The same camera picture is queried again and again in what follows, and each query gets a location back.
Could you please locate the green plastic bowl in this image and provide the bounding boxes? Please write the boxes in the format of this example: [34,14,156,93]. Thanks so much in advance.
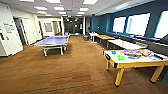
[117,54,126,62]

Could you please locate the dark round bin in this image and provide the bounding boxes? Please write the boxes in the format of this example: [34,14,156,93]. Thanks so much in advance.
[82,34,90,42]

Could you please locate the white folding table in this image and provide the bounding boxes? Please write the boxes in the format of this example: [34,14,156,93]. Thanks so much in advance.
[89,32,100,44]

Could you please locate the dark wooden table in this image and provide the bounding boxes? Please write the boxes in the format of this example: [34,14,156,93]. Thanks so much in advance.
[96,34,116,46]

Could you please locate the dark glass entrance doors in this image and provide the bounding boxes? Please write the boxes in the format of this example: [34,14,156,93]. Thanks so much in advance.
[63,17,84,35]

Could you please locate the blue plastic bowl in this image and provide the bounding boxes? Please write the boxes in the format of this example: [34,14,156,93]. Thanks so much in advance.
[111,50,118,55]

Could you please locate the blue ping pong table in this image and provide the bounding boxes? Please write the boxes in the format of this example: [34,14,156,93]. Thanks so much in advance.
[33,34,71,57]

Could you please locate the bright window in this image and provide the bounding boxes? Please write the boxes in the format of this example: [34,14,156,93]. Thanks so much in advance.
[112,16,128,34]
[153,9,168,40]
[125,13,151,37]

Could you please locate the light wooden long table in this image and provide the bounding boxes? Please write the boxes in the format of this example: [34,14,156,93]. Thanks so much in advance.
[108,39,148,51]

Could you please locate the colourful board game box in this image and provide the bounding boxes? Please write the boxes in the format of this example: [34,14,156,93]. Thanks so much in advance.
[123,49,143,58]

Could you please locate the grey elevator door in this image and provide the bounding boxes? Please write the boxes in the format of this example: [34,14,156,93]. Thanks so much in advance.
[13,18,28,46]

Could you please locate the framed wall picture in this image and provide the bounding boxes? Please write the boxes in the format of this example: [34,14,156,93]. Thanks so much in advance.
[44,22,53,33]

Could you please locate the dark wall bench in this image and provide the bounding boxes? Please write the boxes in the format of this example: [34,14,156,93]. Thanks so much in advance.
[99,31,168,51]

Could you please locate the printed wall notice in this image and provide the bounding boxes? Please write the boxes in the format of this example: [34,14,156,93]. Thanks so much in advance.
[3,22,16,34]

